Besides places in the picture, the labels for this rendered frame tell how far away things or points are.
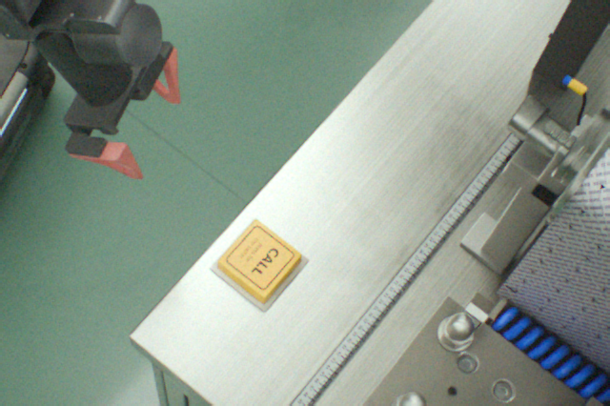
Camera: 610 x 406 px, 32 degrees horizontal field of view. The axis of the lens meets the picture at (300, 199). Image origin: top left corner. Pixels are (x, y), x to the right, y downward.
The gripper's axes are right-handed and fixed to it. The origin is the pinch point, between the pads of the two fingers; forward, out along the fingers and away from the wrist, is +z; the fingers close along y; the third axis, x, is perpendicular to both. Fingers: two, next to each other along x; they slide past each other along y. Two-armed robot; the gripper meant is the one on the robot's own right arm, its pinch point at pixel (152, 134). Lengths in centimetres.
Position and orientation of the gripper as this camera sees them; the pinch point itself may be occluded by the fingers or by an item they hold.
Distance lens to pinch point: 113.7
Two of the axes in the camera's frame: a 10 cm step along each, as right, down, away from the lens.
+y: 3.6, -8.5, 3.9
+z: 3.9, 5.2, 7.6
